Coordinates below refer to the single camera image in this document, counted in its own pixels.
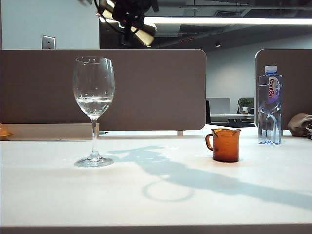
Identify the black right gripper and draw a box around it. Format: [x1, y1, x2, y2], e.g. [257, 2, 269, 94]
[112, 0, 160, 46]

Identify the gold double jigger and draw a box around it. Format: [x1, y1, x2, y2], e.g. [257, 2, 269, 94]
[99, 0, 158, 47]

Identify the small amber measuring cup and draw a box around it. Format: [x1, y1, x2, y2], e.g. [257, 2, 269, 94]
[205, 128, 242, 162]

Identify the clear wine glass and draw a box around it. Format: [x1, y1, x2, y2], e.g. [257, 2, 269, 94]
[72, 56, 116, 168]

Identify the clear Ganten water bottle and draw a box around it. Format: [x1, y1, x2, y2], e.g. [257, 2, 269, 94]
[257, 65, 284, 146]

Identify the wide brown desk partition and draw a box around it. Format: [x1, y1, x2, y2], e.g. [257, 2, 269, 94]
[0, 49, 207, 131]

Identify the long ceiling light strip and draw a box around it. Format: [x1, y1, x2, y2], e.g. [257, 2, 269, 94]
[98, 16, 312, 25]

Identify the grey background screen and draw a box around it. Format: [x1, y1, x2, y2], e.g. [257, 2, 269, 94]
[206, 97, 231, 115]

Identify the white background desk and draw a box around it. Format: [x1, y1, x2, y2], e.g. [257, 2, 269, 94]
[210, 113, 255, 123]

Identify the small potted plant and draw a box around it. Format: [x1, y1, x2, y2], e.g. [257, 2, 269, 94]
[237, 97, 254, 115]

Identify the orange object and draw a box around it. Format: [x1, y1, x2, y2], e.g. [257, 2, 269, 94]
[0, 123, 13, 141]

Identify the beige cloth bag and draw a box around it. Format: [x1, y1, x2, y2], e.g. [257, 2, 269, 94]
[287, 113, 312, 140]

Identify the black camera cable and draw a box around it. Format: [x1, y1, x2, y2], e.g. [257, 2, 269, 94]
[94, 0, 128, 33]

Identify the silver wall switch plate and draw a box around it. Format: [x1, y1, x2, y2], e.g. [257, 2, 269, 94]
[41, 35, 56, 50]

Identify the beige desk rail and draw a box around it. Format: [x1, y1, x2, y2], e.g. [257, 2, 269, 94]
[0, 123, 100, 141]

